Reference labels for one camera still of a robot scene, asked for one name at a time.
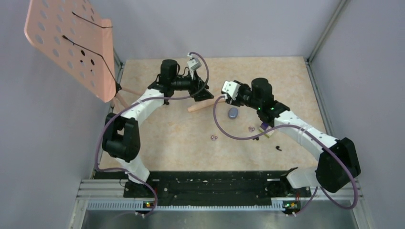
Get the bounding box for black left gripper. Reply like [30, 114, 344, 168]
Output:
[171, 69, 213, 101]

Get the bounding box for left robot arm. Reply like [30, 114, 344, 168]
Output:
[101, 56, 213, 197]

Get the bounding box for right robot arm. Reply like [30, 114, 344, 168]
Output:
[222, 78, 361, 197]

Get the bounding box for grey-blue oval case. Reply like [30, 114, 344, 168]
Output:
[227, 107, 239, 120]

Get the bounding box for purple and green toy blocks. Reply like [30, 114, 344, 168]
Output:
[258, 124, 275, 138]

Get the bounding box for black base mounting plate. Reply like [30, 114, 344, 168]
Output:
[93, 170, 311, 208]

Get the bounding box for pink perforated board stand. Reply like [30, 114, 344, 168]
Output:
[24, 0, 142, 107]

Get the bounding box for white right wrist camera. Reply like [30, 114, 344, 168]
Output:
[221, 81, 241, 100]

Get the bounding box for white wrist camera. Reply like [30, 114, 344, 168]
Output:
[221, 81, 241, 100]
[187, 52, 202, 72]

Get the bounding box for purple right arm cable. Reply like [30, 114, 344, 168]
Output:
[213, 94, 360, 217]

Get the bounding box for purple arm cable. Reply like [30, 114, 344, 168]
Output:
[213, 94, 360, 217]
[94, 52, 210, 218]

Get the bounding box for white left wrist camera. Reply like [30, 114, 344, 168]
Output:
[187, 52, 202, 72]

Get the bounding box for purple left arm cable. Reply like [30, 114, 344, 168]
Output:
[94, 52, 210, 218]

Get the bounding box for aluminium frame rail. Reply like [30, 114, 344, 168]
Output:
[68, 172, 375, 229]

